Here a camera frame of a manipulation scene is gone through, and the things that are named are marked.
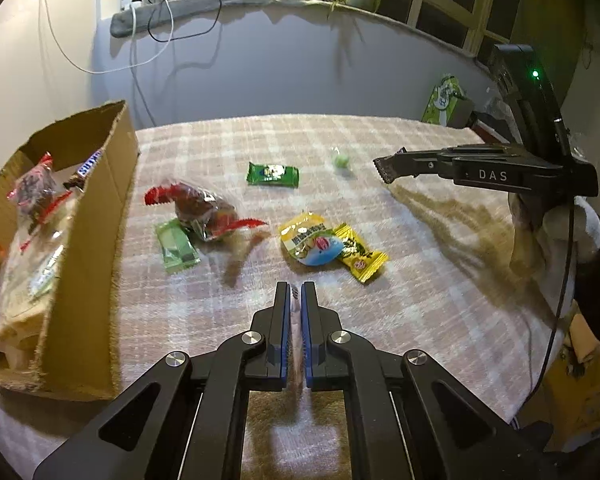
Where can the dark green snack packet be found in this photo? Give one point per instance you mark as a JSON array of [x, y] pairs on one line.
[[272, 174]]

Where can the light green snack packet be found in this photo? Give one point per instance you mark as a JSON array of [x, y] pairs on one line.
[[176, 246]]

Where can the grey windowsill cushion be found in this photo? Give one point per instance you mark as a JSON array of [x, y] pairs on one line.
[[190, 7]]

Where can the yellow printed snack packet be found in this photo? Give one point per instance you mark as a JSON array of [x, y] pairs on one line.
[[310, 237]]

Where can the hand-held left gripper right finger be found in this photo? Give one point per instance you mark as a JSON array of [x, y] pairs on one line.
[[310, 320]]

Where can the cream plush toy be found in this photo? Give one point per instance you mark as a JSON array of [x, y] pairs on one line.
[[535, 240]]

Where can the green round candy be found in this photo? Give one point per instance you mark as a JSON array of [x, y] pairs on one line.
[[340, 160]]

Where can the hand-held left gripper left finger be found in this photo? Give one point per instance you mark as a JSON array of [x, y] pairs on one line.
[[280, 320]]

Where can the small yellow candy packet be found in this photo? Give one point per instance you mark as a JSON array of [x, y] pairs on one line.
[[361, 256]]

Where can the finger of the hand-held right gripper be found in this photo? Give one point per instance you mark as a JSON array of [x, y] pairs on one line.
[[405, 166]]

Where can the clear cracker packet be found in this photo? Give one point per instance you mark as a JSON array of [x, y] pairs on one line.
[[25, 270]]

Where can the window frame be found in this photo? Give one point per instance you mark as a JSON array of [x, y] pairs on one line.
[[475, 10]]

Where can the green printed bag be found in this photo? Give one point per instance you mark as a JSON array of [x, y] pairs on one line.
[[445, 100]]

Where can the red clear candy bag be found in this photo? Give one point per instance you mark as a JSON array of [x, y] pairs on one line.
[[35, 185], [202, 205]]

